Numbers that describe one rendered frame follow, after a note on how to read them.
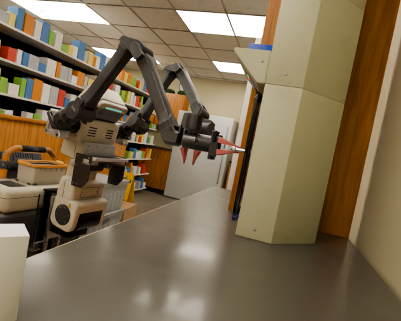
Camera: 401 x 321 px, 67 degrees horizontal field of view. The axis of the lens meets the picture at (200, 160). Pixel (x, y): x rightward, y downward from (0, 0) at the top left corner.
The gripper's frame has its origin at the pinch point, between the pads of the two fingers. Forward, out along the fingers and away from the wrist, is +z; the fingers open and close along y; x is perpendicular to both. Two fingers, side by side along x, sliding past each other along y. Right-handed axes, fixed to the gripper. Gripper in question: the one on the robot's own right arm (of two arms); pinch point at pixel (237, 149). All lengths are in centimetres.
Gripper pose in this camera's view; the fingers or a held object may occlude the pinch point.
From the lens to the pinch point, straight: 105.2
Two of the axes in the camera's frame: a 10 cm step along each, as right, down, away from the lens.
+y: 1.8, -9.8, -0.5
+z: 9.4, 1.9, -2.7
